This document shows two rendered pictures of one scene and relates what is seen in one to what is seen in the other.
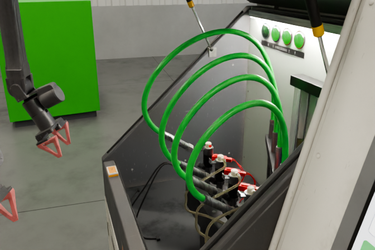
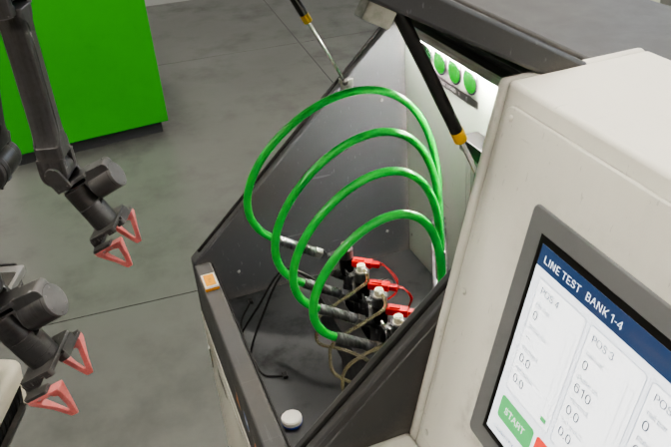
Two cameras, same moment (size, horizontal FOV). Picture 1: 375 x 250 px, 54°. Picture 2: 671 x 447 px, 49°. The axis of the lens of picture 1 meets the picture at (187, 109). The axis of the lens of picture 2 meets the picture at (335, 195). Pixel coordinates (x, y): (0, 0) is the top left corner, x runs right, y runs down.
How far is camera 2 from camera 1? 44 cm
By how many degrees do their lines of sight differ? 10
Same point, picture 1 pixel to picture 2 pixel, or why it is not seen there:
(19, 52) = (52, 122)
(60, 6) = not seen: outside the picture
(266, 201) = (409, 341)
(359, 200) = (499, 350)
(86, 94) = (139, 93)
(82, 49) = (123, 10)
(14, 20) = (39, 77)
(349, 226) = (490, 377)
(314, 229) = (461, 377)
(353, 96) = (494, 228)
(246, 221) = (386, 367)
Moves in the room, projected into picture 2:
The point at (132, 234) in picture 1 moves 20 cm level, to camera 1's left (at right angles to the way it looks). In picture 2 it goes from (248, 378) to (139, 386)
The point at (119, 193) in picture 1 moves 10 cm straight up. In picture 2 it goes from (224, 317) to (217, 277)
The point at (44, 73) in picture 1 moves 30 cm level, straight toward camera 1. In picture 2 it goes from (57, 63) to (62, 80)
